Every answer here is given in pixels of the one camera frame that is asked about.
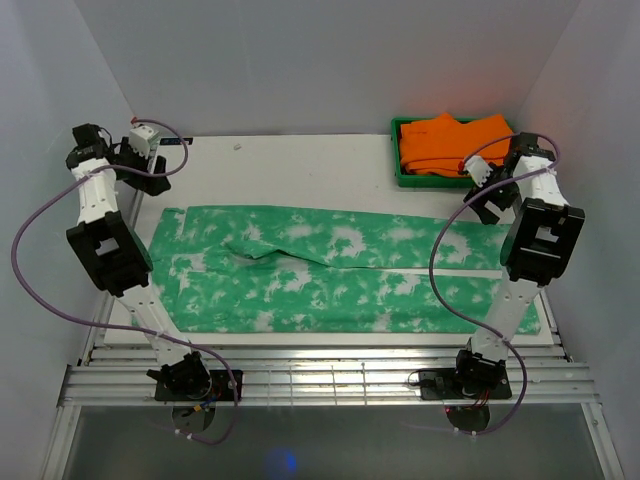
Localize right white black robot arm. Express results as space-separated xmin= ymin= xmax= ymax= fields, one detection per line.
xmin=451 ymin=133 xmax=585 ymax=397

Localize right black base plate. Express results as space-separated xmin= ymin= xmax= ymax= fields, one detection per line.
xmin=417 ymin=368 xmax=512 ymax=401

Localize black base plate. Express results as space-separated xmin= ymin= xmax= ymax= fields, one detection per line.
xmin=153 ymin=369 xmax=234 ymax=402
xmin=417 ymin=368 xmax=512 ymax=401

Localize green white tie-dye trousers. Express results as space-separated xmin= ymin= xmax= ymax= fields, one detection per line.
xmin=144 ymin=204 xmax=542 ymax=337

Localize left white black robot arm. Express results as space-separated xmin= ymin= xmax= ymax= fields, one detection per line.
xmin=66 ymin=123 xmax=212 ymax=400

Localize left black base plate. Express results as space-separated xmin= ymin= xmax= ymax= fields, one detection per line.
xmin=153 ymin=369 xmax=234 ymax=402

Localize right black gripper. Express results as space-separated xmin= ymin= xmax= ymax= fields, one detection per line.
xmin=464 ymin=162 xmax=521 ymax=225

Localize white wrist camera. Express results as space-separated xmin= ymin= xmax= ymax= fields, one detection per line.
xmin=128 ymin=124 xmax=160 ymax=158
xmin=459 ymin=155 xmax=494 ymax=188

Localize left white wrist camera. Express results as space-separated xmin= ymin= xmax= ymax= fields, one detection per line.
xmin=128 ymin=124 xmax=160 ymax=158

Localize black label sticker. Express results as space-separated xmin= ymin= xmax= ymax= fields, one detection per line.
xmin=160 ymin=137 xmax=193 ymax=146

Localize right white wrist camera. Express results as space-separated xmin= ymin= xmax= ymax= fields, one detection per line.
xmin=459 ymin=155 xmax=494 ymax=188

